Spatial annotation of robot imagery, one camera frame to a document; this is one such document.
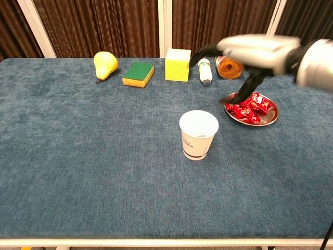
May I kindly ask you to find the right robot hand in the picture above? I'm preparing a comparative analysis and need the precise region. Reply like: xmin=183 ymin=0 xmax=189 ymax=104
xmin=190 ymin=33 xmax=302 ymax=105

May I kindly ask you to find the clear jar of orange snacks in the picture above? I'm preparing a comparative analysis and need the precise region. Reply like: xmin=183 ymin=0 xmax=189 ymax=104
xmin=214 ymin=55 xmax=245 ymax=80

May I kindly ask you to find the brown pleated curtain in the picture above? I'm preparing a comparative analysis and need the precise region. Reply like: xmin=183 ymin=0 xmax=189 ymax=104
xmin=0 ymin=0 xmax=44 ymax=62
xmin=171 ymin=0 xmax=280 ymax=58
xmin=274 ymin=0 xmax=333 ymax=42
xmin=33 ymin=0 xmax=160 ymax=58

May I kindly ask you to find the small white bottle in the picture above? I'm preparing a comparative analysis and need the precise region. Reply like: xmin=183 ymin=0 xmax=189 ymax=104
xmin=198 ymin=58 xmax=214 ymax=86

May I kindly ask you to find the round metal plate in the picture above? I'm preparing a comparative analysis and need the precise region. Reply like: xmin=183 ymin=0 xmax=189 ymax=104
xmin=224 ymin=91 xmax=279 ymax=127

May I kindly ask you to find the yellow and white sponge block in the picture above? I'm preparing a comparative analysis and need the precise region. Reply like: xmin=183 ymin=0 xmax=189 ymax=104
xmin=164 ymin=48 xmax=192 ymax=82

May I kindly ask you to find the white paper cup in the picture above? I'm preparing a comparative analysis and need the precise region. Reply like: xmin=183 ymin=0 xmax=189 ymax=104
xmin=178 ymin=110 xmax=220 ymax=161

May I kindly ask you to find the green and yellow sponge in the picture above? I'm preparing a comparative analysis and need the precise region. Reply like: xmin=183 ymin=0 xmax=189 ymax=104
xmin=122 ymin=61 xmax=155 ymax=89

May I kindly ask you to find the yellow pear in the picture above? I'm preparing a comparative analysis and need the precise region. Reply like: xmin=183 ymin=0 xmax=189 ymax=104
xmin=93 ymin=51 xmax=119 ymax=84

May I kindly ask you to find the blue fabric table mat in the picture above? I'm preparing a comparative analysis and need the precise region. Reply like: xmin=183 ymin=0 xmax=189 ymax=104
xmin=0 ymin=57 xmax=333 ymax=239

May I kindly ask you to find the white partition post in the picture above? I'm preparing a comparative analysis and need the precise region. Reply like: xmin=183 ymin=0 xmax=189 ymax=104
xmin=17 ymin=0 xmax=57 ymax=58
xmin=157 ymin=0 xmax=173 ymax=58
xmin=266 ymin=0 xmax=288 ymax=36

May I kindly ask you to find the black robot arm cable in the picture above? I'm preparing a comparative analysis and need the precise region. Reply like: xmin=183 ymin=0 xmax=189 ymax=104
xmin=320 ymin=221 xmax=333 ymax=250

